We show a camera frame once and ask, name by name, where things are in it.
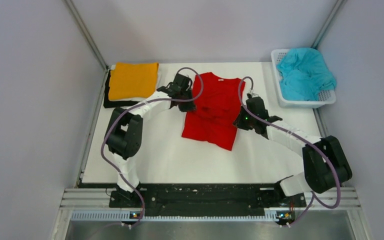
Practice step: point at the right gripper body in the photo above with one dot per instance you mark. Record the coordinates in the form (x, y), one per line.
(245, 121)

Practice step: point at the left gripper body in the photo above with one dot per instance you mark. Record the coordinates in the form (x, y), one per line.
(185, 106)

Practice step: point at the red t-shirt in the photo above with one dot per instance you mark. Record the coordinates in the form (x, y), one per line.
(217, 108)

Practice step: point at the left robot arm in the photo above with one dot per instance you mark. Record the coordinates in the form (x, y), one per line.
(125, 132)

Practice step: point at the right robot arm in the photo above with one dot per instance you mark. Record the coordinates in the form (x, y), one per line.
(325, 165)

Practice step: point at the orange folded t-shirt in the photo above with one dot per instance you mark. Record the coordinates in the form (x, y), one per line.
(132, 80)

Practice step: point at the teal t-shirt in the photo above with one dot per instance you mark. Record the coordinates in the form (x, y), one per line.
(304, 75)

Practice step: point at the white plastic basket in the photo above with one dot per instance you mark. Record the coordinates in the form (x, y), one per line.
(325, 97)

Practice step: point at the black folded t-shirt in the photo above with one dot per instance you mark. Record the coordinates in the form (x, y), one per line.
(114, 104)

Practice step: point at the right aluminium corner post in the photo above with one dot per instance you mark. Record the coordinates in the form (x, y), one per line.
(339, 4)

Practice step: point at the aluminium corner post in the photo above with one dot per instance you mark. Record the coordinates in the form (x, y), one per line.
(79, 22)
(339, 4)

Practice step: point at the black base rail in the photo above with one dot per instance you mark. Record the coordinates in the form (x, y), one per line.
(205, 199)

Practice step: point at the left aluminium corner post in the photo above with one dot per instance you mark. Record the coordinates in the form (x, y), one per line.
(79, 22)

